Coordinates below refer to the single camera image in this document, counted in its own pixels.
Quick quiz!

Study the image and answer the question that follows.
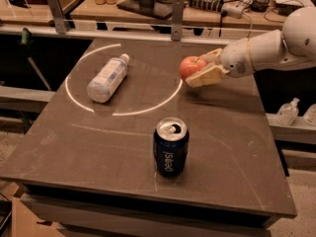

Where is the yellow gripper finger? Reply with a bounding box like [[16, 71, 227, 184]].
[[200, 48, 222, 64], [185, 63, 229, 88]]

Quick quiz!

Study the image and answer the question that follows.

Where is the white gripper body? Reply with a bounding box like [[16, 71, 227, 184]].
[[220, 39, 255, 78]]

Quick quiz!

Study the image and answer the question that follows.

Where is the red apple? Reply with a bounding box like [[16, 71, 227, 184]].
[[179, 56, 206, 81]]

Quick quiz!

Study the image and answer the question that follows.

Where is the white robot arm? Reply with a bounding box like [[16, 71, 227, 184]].
[[181, 7, 316, 88]]

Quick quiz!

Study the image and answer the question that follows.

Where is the clear sanitizer bottle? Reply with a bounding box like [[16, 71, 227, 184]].
[[276, 98, 299, 125]]

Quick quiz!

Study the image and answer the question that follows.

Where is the clear plastic bottle white cap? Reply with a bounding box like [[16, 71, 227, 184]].
[[87, 53, 129, 104]]

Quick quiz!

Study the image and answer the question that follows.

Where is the white power adapter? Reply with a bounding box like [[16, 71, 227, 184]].
[[221, 2, 245, 19]]

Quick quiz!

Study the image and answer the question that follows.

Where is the black power strip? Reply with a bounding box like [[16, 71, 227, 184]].
[[189, 0, 223, 13]]

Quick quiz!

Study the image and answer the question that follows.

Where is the blue pepsi can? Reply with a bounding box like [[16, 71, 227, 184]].
[[153, 118, 190, 178]]

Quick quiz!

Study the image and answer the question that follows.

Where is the black monitor stand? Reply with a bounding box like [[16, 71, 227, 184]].
[[117, 0, 172, 20]]

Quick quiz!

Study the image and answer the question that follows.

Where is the right metal bracket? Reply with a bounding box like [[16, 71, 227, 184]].
[[171, 0, 185, 41]]

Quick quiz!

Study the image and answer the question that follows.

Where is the metal bracket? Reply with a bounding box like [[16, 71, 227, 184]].
[[171, 0, 185, 41], [46, 0, 69, 34]]

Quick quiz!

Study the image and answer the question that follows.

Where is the left metal bracket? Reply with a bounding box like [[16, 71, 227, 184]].
[[46, 0, 69, 34]]

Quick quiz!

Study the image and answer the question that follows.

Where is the green handled tool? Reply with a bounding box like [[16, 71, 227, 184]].
[[19, 27, 53, 91]]

